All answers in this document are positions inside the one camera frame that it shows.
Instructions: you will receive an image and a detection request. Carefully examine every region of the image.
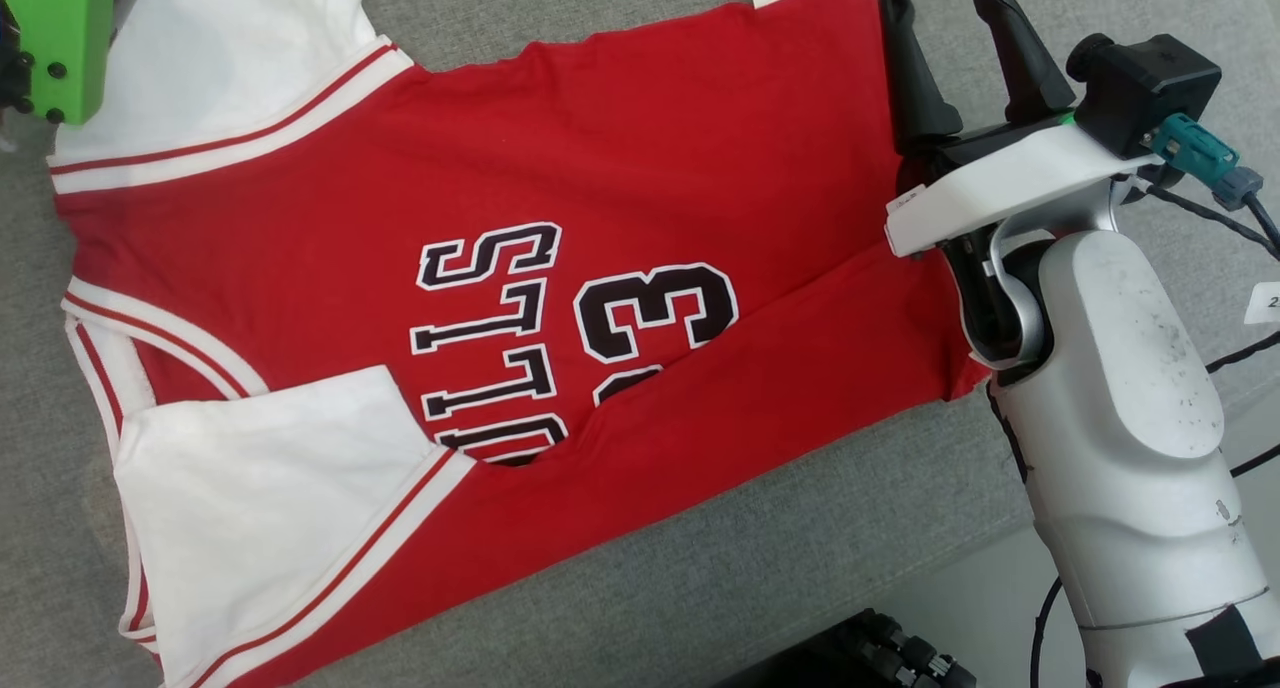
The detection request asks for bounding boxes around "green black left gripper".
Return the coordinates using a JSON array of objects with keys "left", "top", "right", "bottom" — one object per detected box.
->
[{"left": 0, "top": 0, "right": 151, "bottom": 126}]

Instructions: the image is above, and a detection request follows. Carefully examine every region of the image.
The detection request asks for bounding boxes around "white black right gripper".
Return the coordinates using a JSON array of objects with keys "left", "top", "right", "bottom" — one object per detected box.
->
[{"left": 875, "top": 0, "right": 1161, "bottom": 259}]

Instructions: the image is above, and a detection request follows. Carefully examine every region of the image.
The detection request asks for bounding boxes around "red basketball jersey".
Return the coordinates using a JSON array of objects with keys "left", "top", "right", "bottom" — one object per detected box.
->
[{"left": 48, "top": 0, "right": 991, "bottom": 688}]

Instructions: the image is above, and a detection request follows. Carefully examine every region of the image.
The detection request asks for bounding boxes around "black cable with teal connector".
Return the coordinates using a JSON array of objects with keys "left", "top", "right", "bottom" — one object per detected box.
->
[{"left": 1135, "top": 113, "right": 1280, "bottom": 264}]

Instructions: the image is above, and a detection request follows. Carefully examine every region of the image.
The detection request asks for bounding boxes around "thin black cable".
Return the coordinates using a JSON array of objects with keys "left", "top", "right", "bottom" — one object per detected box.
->
[
  {"left": 1205, "top": 328, "right": 1280, "bottom": 374},
  {"left": 1028, "top": 573, "right": 1067, "bottom": 688}
]

